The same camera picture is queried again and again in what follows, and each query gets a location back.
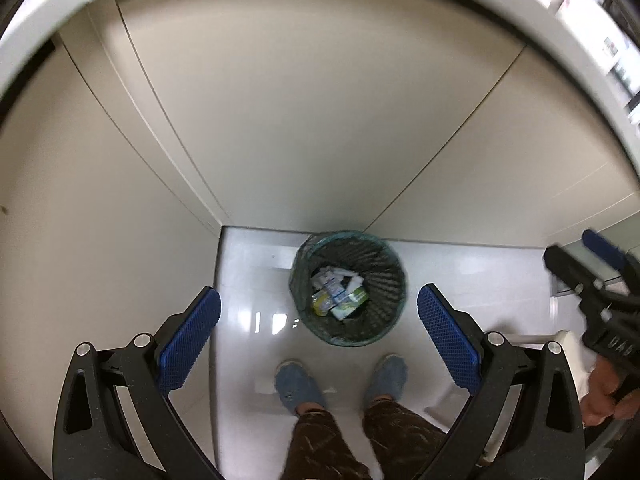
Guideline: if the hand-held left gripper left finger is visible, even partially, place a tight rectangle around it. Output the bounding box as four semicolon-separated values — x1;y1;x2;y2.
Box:
52;286;222;480

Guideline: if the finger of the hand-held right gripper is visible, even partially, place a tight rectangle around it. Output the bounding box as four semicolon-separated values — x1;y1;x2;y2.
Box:
582;229;640;293
544;245;606;311

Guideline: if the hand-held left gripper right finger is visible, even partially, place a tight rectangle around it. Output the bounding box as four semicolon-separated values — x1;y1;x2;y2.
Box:
417;284;586;480

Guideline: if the dark green mesh trash basket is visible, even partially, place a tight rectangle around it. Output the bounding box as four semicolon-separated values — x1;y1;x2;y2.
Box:
289;231;408;348

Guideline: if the green and white cardboard box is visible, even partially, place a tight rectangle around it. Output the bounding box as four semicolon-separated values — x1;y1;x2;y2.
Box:
330;287;372;321

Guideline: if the blue and white milk carton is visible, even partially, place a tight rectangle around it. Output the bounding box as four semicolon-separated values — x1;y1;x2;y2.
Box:
311;267;362;302

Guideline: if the person's right hand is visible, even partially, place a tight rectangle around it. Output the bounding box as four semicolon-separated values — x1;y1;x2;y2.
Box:
582;359;625;428

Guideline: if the person's right blue slipper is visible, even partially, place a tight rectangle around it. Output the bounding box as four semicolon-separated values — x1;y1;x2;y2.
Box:
364;354;408;408

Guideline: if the person's blue slipper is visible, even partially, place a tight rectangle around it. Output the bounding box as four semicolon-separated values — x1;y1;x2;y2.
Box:
364;354;408;408
275;359;328;413

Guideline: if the person's right leg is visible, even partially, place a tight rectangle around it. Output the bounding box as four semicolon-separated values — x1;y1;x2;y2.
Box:
362;395;451;480

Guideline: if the person's left blue slipper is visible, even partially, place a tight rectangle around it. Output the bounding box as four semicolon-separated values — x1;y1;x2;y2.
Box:
275;359;328;413

